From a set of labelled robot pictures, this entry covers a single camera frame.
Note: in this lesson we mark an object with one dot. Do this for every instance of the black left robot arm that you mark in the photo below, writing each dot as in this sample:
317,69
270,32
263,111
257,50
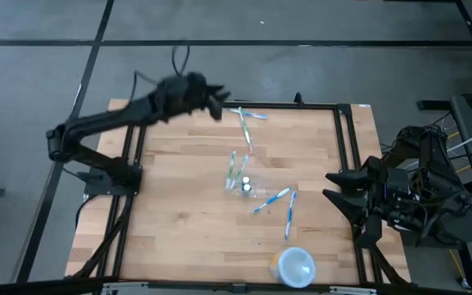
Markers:
105,118

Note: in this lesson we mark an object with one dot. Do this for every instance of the blue toothbrush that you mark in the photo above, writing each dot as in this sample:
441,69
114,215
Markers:
254,114
272,200
289,215

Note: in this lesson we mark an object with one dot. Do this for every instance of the clear acrylic organizer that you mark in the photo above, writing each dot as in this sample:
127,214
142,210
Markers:
256,190

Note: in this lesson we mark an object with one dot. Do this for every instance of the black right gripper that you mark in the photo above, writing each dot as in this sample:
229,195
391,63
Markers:
391,192

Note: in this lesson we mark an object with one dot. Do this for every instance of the black aluminium table frame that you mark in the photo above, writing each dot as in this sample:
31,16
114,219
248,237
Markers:
301,105

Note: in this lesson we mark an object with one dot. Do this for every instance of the black table-level camera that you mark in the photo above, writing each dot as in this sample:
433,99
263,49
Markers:
238,288

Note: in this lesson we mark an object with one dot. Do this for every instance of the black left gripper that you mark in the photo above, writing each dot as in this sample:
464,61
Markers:
182,94

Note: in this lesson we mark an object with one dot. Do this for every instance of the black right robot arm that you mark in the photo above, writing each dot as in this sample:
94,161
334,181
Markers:
441,164

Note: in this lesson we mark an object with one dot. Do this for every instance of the green toothbrush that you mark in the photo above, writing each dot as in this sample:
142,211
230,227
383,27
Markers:
240,170
230,170
245,131

